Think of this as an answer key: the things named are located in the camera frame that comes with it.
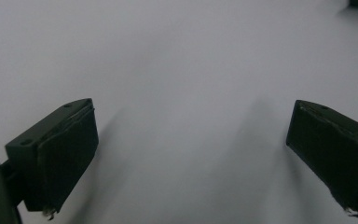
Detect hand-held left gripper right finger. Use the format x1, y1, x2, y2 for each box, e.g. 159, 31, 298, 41
285, 99, 358, 217

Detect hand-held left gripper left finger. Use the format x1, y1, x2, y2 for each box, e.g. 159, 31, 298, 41
5, 97, 100, 217

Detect light blue table mat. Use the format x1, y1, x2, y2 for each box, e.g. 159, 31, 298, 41
0, 0, 358, 224

